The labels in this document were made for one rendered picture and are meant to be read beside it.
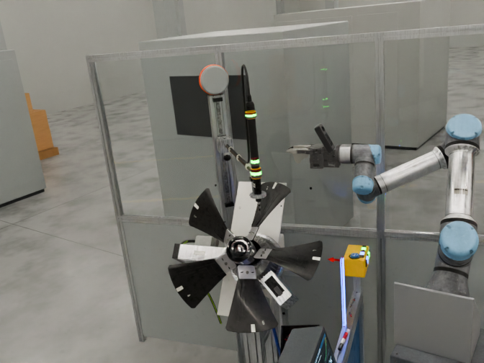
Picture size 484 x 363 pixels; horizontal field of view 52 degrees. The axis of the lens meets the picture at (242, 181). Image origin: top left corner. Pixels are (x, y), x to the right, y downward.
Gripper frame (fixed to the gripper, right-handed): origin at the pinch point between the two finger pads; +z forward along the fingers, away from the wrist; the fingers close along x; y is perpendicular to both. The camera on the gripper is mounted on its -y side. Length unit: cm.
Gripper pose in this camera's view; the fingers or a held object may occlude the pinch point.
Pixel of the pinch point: (290, 148)
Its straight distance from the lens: 203.5
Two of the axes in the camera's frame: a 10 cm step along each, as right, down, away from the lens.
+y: 0.9, 9.4, 3.2
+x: 3.5, -3.3, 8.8
